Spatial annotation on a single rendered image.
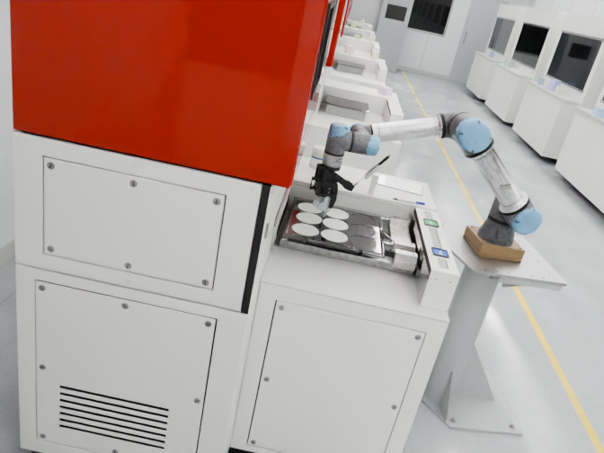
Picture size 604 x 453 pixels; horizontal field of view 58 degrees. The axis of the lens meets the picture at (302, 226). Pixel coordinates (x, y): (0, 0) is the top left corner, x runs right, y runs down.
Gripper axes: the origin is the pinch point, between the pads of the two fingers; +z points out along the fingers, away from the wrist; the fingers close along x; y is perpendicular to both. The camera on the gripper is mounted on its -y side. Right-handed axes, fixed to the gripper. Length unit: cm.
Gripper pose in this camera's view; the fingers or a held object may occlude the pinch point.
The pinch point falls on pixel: (324, 213)
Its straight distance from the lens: 213.4
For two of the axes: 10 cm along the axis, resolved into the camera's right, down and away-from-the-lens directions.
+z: -1.9, 8.9, 4.1
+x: 4.3, 4.5, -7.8
